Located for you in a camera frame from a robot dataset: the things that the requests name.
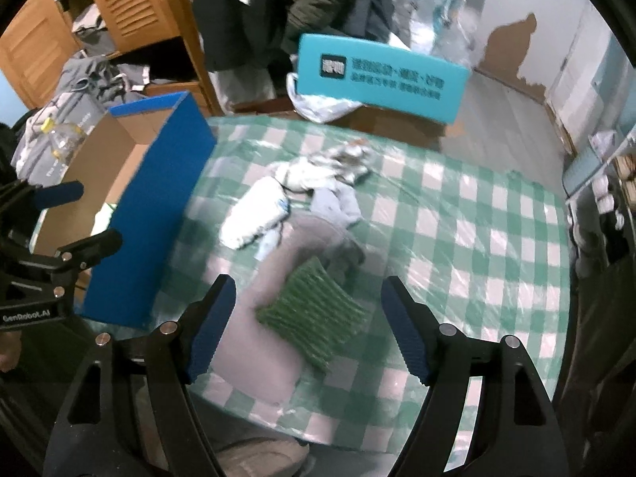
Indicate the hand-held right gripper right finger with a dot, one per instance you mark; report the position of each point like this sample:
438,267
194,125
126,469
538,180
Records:
407,333

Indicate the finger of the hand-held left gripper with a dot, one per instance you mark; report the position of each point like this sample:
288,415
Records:
92,246
58,195

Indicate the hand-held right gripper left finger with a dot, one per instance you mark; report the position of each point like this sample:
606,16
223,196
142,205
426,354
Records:
213,330

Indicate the blue cardboard box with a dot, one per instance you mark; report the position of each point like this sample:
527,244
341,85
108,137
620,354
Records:
149,208

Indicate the green knitted cloth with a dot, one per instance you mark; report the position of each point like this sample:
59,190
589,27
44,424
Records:
313,314

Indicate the white dotted cloth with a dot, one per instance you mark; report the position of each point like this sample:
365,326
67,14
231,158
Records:
253,214

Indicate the grey cloth garment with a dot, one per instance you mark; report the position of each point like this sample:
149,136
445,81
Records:
303,238

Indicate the light blue sock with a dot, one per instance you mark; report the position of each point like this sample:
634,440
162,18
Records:
339,207

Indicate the white tissue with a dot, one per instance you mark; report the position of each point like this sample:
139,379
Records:
294,174

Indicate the white plastic bag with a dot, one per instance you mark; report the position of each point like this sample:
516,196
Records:
323,104
350,158

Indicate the pile of grey clothes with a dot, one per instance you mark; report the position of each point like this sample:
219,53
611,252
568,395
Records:
87,89

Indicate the green checkered tablecloth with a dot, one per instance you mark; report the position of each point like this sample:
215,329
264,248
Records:
472,238

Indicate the wooden louvered wardrobe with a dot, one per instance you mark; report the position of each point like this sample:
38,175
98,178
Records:
134,5

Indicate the brown cardboard box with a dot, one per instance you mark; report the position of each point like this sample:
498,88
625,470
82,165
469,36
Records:
392,126

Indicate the dark shelf rack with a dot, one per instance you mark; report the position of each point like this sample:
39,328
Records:
603,248

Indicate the light blue box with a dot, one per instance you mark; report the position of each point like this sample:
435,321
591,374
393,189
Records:
581,171

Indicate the white cup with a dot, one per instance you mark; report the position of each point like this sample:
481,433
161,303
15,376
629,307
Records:
607,202
602,183
622,220

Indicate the dark navy coat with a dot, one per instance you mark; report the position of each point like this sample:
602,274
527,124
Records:
233,15

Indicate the teal printed board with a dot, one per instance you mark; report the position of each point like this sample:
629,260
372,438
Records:
377,77

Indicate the olive green jacket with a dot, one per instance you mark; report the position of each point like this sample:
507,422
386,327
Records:
318,0

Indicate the clear plastic wrapped package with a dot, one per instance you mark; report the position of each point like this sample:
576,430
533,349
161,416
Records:
447,5

